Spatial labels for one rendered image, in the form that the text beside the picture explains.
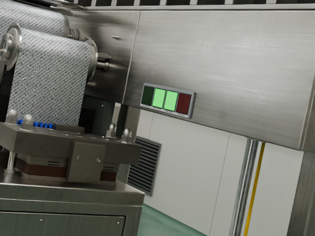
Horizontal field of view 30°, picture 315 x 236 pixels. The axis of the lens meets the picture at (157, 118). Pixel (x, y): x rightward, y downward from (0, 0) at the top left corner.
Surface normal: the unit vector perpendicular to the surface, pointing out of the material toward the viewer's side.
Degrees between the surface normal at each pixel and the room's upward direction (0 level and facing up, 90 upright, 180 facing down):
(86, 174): 90
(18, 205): 90
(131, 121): 90
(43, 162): 90
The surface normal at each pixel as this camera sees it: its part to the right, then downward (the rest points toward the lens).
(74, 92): 0.54, 0.15
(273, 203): -0.82, -0.13
